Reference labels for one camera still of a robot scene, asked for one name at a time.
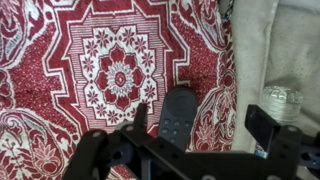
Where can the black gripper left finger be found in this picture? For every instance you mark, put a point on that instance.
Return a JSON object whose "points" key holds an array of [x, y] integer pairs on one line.
{"points": [[134, 134]]}

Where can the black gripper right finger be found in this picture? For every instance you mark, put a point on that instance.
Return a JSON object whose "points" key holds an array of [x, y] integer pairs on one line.
{"points": [[279, 141]]}

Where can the black remote controller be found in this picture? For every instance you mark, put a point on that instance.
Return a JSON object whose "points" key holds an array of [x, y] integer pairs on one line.
{"points": [[177, 116]]}

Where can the clear plastic bottle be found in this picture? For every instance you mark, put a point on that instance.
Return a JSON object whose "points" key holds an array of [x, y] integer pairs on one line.
{"points": [[282, 104]]}

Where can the red patterned cushion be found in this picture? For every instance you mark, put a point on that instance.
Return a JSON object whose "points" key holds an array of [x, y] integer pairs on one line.
{"points": [[69, 66]]}

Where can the beige sofa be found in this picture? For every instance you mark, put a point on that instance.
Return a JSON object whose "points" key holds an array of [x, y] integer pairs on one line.
{"points": [[276, 43]]}

